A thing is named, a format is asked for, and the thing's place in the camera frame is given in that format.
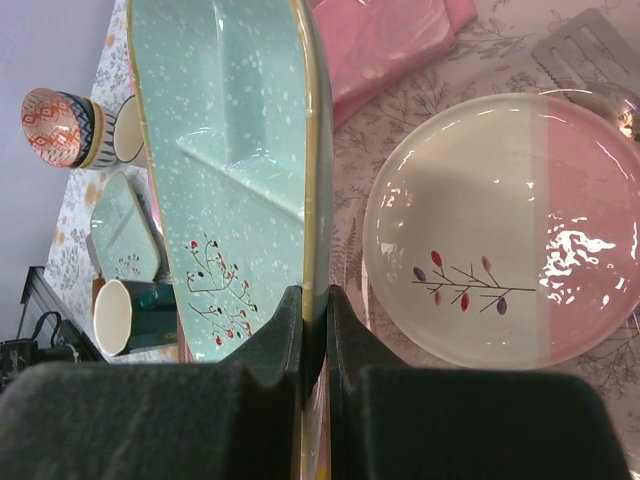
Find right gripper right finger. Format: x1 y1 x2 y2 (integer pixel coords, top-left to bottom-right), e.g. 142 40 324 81
327 286 630 479

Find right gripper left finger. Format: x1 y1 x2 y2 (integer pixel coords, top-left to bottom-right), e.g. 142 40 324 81
1 287 303 479

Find mint divided rectangular tray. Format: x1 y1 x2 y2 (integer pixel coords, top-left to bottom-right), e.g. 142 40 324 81
124 0 335 480

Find dark green mug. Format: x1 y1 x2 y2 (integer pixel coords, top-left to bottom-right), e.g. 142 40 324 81
93 279 178 357

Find cream and pink plate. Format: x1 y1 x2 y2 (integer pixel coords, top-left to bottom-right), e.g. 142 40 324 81
363 94 639 369

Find cream mug black rim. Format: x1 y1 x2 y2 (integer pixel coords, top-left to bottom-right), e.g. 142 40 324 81
113 95 148 169

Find striped white bowl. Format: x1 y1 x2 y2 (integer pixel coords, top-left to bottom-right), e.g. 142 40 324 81
80 99 117 170

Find red patterned bowl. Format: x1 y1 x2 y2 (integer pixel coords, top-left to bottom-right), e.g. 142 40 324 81
21 88 95 168

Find pink satin cloth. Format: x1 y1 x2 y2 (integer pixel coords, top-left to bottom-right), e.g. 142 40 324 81
310 0 477 127

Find slotted metal spatula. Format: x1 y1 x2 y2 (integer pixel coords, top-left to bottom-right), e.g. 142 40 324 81
530 6 640 101

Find wooden handled metal scraper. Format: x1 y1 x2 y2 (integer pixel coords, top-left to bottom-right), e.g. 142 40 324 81
91 277 105 303

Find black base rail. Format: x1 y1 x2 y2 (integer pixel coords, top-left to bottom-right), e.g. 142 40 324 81
1 266 105 390

